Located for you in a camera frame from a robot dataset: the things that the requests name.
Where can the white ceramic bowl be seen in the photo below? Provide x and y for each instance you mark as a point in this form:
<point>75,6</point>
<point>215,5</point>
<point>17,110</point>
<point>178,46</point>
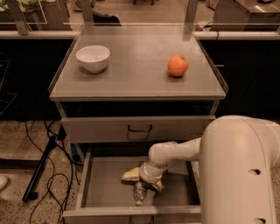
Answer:
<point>93,58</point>

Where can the white rail counter edge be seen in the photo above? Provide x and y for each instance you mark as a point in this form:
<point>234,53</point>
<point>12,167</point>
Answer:
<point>201,35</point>

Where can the clear plastic water bottle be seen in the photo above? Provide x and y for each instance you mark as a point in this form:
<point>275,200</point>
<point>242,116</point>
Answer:
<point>139,192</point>

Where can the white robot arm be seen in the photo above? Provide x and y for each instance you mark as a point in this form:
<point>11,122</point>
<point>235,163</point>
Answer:
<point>235,154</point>

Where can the grey metal post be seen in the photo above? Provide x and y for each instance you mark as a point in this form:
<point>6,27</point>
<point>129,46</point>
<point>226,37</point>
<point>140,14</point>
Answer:
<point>87,13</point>
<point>23,28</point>

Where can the black floor stand bar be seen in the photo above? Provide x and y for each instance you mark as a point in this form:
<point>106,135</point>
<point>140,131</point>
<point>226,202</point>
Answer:
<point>29,193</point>

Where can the grey metal post middle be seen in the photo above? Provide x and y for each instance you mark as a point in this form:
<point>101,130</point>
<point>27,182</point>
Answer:
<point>87,13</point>

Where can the grey metal post left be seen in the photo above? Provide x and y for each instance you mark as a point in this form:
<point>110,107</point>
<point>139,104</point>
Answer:
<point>23,28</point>

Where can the grey drawer cabinet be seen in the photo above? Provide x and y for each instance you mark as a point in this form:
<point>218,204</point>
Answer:
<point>136,81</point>

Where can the open middle drawer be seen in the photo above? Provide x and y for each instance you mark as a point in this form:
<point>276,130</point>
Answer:
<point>104,199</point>

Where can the closed top drawer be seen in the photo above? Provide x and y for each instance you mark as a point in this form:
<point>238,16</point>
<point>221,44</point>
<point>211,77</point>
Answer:
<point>135,128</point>

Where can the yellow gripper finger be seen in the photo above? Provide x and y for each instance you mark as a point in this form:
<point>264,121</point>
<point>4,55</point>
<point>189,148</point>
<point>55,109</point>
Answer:
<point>132,175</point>
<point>157,186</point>

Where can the orange fruit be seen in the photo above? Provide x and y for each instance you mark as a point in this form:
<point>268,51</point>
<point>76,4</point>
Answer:
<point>177,65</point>

